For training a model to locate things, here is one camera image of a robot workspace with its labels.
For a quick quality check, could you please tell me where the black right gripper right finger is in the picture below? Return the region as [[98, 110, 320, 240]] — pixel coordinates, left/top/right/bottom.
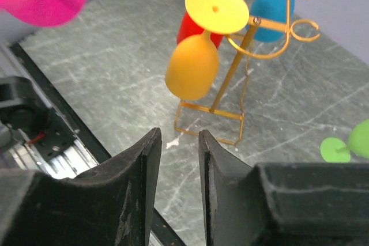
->
[[198, 130, 368, 245]]

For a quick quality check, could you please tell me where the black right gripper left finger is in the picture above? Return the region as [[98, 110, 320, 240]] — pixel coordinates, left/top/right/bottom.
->
[[1, 128, 162, 245]]

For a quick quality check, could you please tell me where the green wine glass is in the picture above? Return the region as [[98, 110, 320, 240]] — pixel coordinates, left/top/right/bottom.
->
[[320, 119, 369, 163]]

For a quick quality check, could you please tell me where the blue wine glass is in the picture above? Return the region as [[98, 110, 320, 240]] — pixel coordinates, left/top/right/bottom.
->
[[250, 0, 287, 43]]

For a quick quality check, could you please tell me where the orange wine glass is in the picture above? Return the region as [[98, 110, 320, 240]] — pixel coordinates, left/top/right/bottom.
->
[[165, 0, 249, 101]]

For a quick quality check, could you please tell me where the gold wire glass rack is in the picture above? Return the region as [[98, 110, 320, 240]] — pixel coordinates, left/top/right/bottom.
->
[[174, 0, 321, 146]]

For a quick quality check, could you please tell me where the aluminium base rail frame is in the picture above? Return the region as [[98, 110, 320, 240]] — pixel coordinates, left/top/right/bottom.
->
[[1, 44, 183, 245]]

